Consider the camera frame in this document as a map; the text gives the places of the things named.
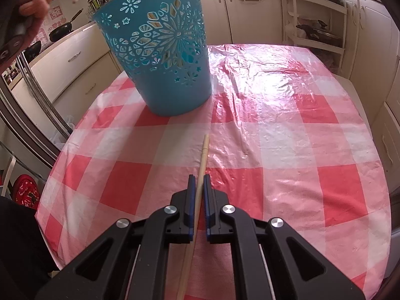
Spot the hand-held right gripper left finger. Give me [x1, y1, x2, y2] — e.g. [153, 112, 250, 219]
[34, 175, 197, 300]

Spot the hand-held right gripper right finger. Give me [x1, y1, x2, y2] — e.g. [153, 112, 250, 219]
[202, 173, 367, 300]

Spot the teal perforated plastic basket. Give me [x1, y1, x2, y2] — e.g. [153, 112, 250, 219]
[92, 0, 213, 117]

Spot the person's left hand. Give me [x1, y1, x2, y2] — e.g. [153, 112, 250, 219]
[17, 0, 61, 49]

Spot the black wok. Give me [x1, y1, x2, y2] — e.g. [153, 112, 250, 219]
[23, 40, 43, 64]

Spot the black frying pan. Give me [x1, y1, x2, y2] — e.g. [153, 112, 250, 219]
[49, 8, 85, 43]

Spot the white plastic bag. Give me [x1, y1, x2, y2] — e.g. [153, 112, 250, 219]
[51, 115, 76, 151]

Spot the red patterned slipper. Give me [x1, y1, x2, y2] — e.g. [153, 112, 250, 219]
[12, 176, 41, 209]

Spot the person's left leg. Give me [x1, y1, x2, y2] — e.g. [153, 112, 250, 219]
[0, 196, 61, 300]

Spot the dark pot with lid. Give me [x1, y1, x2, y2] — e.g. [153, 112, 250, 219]
[295, 21, 343, 43]

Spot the white tiered cart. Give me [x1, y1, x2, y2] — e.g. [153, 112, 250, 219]
[282, 0, 348, 76]

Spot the red paper wall decoration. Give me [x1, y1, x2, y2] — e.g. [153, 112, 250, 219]
[42, 4, 68, 36]

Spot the grey sliding door frame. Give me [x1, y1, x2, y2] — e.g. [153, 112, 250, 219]
[0, 51, 76, 167]

